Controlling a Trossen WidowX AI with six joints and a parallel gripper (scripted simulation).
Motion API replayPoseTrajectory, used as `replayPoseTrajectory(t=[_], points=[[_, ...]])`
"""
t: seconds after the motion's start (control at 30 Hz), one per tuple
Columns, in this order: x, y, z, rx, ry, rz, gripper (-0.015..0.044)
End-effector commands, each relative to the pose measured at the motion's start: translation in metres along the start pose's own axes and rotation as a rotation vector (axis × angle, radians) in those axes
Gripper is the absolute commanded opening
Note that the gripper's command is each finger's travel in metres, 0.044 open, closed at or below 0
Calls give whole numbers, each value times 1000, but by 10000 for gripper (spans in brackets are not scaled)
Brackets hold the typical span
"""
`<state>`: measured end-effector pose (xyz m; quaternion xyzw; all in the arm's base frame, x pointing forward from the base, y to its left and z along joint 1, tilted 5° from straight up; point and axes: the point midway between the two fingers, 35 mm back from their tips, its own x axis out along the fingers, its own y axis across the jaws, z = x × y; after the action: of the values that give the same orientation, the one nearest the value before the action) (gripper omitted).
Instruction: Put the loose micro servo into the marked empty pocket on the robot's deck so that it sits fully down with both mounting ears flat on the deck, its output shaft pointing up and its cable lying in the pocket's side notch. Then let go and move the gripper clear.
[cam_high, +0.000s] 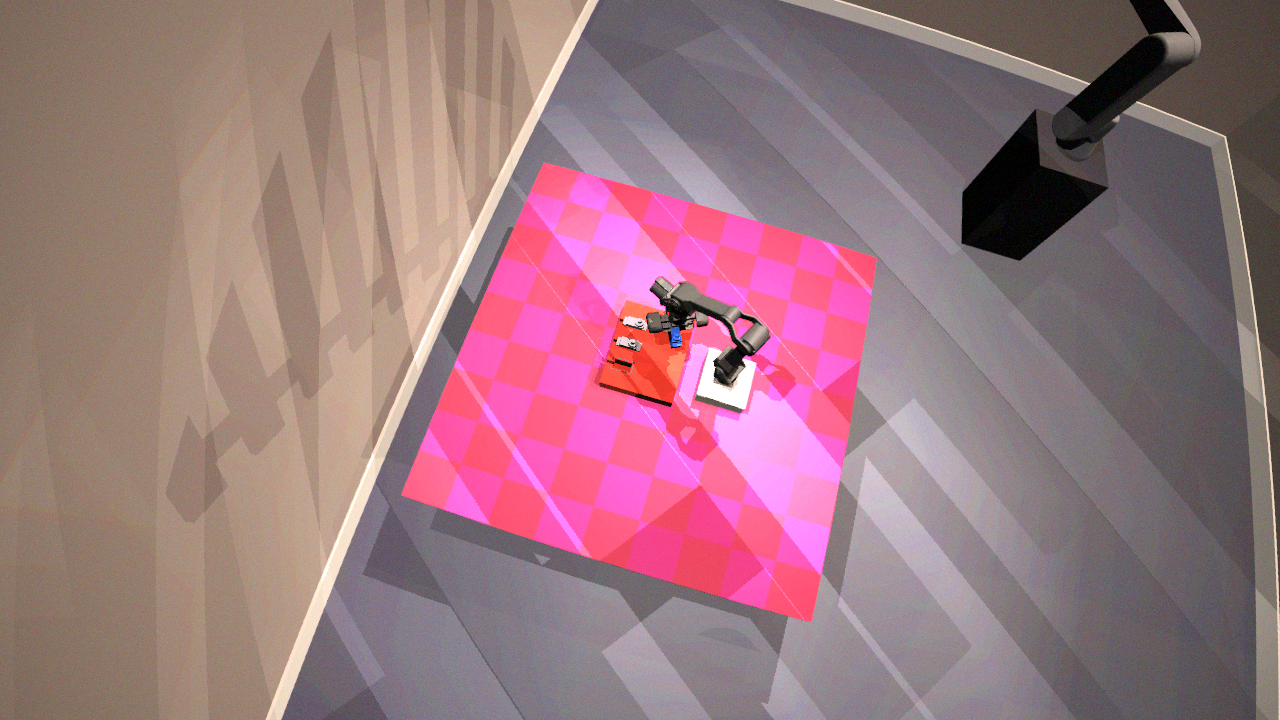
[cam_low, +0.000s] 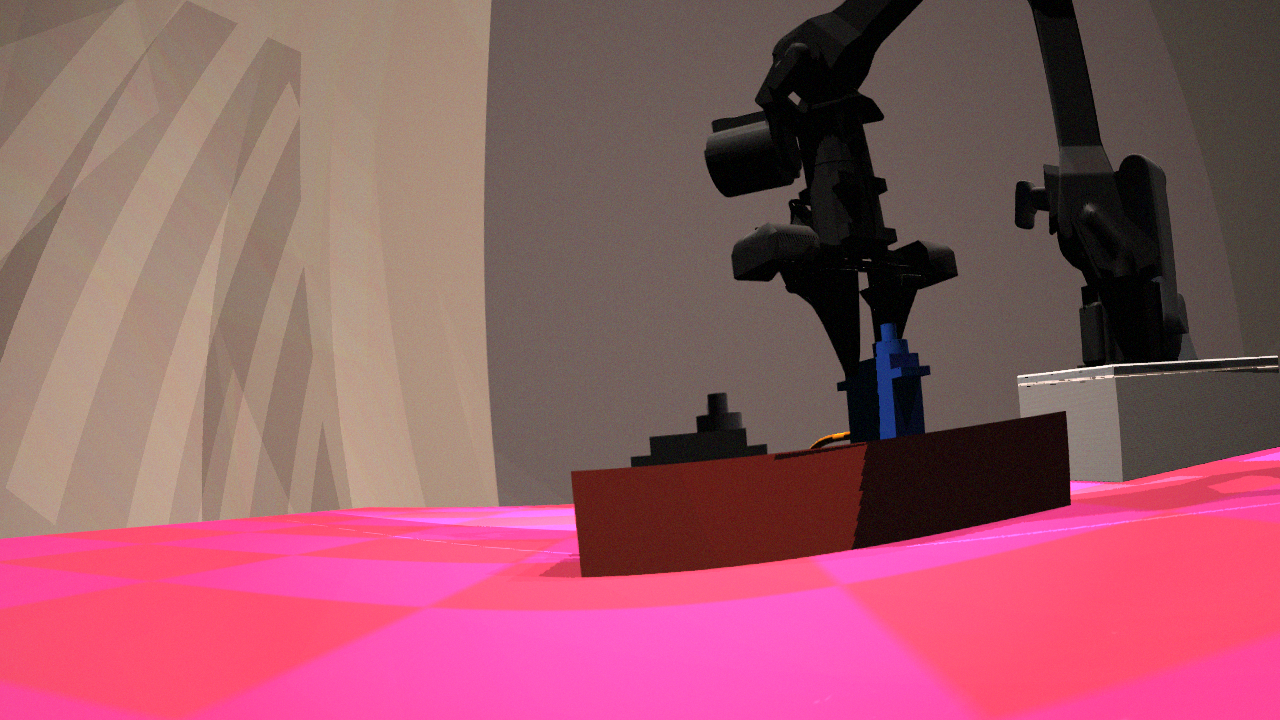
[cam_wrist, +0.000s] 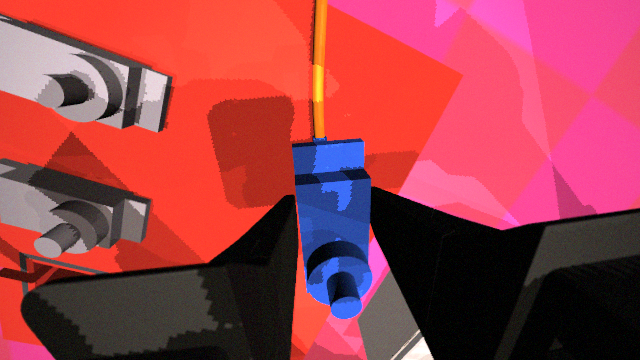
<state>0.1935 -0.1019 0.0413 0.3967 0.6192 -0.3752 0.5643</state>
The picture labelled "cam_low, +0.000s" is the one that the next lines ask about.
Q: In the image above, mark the blue micro servo with orange cable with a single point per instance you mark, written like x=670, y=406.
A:
x=885, y=398

